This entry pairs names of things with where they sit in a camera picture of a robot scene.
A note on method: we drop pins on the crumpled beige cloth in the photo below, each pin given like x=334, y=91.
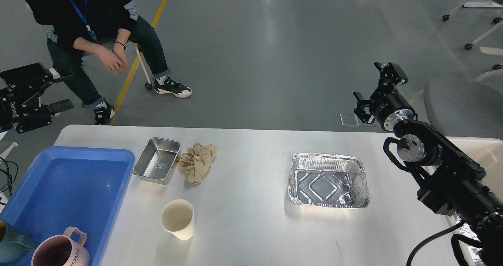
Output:
x=197, y=161

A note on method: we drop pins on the person's hand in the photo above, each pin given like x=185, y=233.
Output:
x=114, y=60

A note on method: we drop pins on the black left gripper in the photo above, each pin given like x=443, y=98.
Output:
x=24, y=84

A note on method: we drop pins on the seated person in black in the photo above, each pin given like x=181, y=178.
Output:
x=73, y=27

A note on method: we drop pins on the teal ceramic cup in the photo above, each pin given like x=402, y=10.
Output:
x=14, y=243

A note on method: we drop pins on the white paper cup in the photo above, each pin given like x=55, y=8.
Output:
x=178, y=218

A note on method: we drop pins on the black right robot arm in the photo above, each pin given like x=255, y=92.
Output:
x=449, y=180

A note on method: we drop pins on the blue plastic tray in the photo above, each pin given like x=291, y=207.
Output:
x=72, y=186

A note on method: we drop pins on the white chair under person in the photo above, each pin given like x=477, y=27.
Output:
x=148, y=85

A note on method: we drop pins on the grey office chair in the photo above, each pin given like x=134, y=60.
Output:
x=462, y=108

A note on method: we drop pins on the pink ribbed mug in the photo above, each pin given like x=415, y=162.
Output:
x=66, y=249

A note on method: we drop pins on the stainless steel rectangular pan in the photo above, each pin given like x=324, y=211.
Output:
x=157, y=160

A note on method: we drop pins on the white plastic bin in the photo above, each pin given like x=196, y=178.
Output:
x=489, y=154

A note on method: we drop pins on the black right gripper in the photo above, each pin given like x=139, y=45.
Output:
x=386, y=106

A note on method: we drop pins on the aluminium foil tray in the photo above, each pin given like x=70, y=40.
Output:
x=328, y=180

